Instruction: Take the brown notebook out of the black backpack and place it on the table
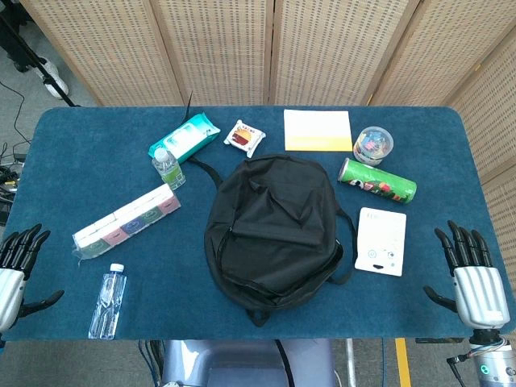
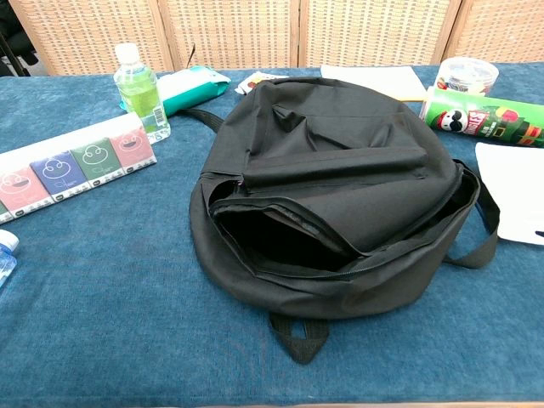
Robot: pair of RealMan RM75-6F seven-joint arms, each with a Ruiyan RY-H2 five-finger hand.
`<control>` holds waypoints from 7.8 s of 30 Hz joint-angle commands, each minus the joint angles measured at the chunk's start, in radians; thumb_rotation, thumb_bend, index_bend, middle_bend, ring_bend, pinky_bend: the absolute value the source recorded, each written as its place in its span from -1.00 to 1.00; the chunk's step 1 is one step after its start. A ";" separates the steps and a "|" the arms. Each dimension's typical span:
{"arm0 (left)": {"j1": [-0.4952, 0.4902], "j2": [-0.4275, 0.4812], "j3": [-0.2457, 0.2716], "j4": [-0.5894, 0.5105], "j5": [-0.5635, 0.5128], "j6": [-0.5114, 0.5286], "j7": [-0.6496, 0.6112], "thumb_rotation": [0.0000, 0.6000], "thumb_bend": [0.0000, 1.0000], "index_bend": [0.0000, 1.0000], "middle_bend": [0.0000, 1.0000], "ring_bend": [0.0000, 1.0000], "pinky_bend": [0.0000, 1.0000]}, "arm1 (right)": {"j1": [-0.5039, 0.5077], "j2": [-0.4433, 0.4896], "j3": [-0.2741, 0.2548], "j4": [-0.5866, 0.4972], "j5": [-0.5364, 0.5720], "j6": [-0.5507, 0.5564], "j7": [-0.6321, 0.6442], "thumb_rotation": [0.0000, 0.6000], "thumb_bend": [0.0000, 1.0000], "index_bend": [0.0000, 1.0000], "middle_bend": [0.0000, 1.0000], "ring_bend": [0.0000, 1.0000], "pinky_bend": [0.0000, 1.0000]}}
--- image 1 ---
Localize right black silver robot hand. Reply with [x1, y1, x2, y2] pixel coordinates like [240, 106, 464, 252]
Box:
[422, 219, 511, 330]

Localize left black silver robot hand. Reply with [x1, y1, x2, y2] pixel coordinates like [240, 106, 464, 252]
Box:
[0, 223, 65, 334]

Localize black fabric backpack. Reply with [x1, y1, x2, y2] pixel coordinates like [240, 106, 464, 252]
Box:
[188, 154, 358, 328]

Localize clear water bottle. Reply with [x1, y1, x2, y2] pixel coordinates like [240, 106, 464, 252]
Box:
[87, 263, 127, 340]

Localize white printed card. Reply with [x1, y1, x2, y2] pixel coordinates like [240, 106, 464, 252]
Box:
[353, 206, 408, 278]

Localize blue table cloth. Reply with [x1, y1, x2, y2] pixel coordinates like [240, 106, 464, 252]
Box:
[2, 105, 510, 343]

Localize green Pringles can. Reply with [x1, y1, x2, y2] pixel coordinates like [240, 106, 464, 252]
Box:
[337, 156, 418, 206]

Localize metal table leg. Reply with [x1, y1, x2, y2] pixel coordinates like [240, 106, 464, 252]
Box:
[345, 338, 358, 387]

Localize white cup container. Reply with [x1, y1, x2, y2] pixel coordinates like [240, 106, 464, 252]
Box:
[352, 126, 395, 167]

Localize small green-label drink bottle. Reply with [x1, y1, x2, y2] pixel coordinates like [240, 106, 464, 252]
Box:
[151, 147, 187, 190]

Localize white shoe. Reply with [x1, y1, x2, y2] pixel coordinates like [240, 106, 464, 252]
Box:
[35, 57, 69, 100]

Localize teal wet wipes pack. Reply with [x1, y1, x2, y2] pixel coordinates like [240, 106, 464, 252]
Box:
[148, 113, 222, 164]

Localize white yellow paper pad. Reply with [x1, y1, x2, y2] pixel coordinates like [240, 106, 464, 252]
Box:
[283, 109, 354, 153]

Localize black equipment stand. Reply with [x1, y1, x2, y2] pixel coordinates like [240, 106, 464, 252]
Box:
[0, 0, 81, 108]

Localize lilac robot torso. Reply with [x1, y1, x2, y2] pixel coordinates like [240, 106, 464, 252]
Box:
[160, 338, 338, 387]

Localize rattan folding screen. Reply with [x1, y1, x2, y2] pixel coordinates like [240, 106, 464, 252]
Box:
[18, 0, 516, 283]

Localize white snack packet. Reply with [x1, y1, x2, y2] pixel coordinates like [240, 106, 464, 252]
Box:
[223, 119, 267, 159]

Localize tangled floor cables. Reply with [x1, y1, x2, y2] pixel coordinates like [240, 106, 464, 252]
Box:
[0, 80, 31, 227]

